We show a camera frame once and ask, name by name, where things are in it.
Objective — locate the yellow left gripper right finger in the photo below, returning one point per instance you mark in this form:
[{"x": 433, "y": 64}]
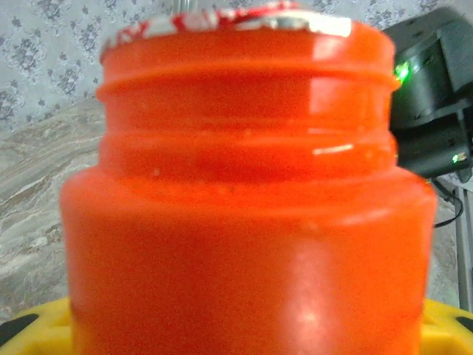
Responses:
[{"x": 447, "y": 333}]

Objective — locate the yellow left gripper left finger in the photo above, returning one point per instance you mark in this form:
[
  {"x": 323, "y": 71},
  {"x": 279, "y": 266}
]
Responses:
[{"x": 37, "y": 333}]

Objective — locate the orange pill bottle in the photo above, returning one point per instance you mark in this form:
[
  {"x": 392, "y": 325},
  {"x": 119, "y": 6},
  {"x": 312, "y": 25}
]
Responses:
[{"x": 240, "y": 222}]

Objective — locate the aluminium side rail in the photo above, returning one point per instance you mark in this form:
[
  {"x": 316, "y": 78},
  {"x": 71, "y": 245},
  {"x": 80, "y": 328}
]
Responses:
[{"x": 466, "y": 251}]

